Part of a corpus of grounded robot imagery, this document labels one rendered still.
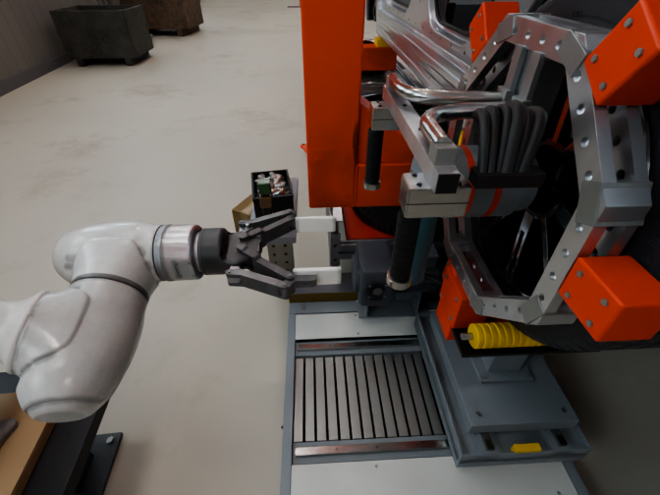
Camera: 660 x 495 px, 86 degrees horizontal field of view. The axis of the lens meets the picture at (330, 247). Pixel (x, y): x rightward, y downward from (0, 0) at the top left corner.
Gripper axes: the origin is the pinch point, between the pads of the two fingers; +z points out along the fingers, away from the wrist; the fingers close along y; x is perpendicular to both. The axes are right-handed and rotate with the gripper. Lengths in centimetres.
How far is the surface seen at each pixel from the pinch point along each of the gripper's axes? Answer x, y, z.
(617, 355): -83, -30, 113
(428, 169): 13.5, 0.2, 13.7
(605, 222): 10.7, 9.9, 33.9
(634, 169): 16.2, 6.7, 37.0
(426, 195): 10.7, 2.4, 13.3
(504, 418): -61, 2, 47
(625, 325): 1.8, 19.0, 34.8
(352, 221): -57, -87, 14
